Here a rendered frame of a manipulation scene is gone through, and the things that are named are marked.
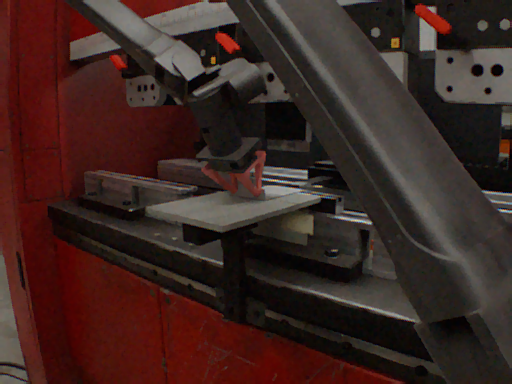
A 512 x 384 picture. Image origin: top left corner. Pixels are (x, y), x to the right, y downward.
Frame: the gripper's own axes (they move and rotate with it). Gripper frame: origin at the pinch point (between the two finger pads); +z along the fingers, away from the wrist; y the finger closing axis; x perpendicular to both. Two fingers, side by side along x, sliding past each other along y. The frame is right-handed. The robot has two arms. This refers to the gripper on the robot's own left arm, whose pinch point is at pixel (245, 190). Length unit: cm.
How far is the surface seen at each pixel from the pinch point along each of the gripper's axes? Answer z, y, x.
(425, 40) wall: 132, 110, -450
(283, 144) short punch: -0.4, 0.6, -14.4
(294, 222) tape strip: 10.9, -4.3, -4.6
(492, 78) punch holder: -12.5, -38.9, -16.5
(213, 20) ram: -25.3, 16.0, -24.0
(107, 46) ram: -26, 60, -24
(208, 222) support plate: -6.0, -6.5, 14.2
